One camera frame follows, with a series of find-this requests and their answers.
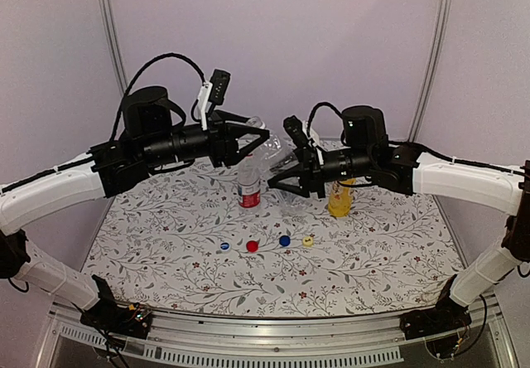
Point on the blue Pepsi bottle cap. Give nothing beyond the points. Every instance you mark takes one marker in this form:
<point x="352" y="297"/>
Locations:
<point x="284" y="240"/>

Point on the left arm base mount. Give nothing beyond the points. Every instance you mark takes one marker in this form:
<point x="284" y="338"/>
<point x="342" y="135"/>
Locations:
<point x="106" y="315"/>

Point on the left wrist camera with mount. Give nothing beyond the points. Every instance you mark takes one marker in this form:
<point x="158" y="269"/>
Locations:
<point x="211" y="94"/>

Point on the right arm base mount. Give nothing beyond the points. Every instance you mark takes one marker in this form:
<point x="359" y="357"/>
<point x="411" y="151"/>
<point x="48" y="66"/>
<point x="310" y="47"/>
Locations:
<point x="445" y="316"/>

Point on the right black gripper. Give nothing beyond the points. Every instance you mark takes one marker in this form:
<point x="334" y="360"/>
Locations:
<point x="308" y="172"/>

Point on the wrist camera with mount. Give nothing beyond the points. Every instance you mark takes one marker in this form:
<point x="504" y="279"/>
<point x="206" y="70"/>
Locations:
<point x="306" y="140"/>
<point x="211" y="94"/>

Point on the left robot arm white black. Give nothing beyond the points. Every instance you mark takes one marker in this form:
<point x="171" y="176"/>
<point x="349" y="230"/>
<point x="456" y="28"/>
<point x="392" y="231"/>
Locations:
<point x="150" y="144"/>

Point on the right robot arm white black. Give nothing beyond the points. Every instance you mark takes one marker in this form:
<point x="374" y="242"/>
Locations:
<point x="411" y="168"/>

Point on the right aluminium corner post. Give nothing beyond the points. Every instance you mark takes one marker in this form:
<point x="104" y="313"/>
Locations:
<point x="440" y="24"/>

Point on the left aluminium corner post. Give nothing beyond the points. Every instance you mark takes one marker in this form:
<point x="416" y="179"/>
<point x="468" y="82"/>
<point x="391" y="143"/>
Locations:
<point x="114" y="48"/>

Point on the aluminium corner post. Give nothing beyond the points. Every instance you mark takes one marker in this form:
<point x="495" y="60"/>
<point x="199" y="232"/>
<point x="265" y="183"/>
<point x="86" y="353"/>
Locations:
<point x="114" y="48"/>
<point x="440" y="24"/>

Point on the clear plastic bottle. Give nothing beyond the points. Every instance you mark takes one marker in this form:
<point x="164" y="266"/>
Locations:
<point x="273" y="147"/>

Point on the pale yellow bottle cap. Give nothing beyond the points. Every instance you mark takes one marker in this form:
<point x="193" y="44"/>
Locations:
<point x="307" y="241"/>

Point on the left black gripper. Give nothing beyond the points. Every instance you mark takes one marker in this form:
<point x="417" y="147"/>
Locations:
<point x="224" y="138"/>

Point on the red-capped clear bottle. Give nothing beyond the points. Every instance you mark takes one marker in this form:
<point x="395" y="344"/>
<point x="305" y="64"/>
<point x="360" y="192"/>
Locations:
<point x="249" y="185"/>

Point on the red bottle cap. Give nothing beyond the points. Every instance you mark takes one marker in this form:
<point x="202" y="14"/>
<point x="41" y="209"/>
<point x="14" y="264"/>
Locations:
<point x="252" y="246"/>

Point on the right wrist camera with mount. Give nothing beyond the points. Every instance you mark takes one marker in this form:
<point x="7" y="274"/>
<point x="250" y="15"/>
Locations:
<point x="306" y="140"/>

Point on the white blue bottle cap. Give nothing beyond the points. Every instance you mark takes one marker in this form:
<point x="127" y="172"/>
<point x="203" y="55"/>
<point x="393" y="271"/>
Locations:
<point x="224" y="246"/>

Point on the floral patterned table mat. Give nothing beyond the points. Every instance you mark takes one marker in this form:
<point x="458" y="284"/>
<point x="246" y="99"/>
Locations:
<point x="182" y="241"/>

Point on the aluminium front rail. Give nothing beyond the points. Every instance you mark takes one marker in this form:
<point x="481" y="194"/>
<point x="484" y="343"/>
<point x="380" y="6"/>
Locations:
<point x="186" y="339"/>

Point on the Pepsi bottle blue label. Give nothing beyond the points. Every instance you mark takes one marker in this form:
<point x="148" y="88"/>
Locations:
<point x="292" y="204"/>

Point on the yellow juice bottle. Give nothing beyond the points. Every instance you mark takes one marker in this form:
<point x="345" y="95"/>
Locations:
<point x="341" y="197"/>

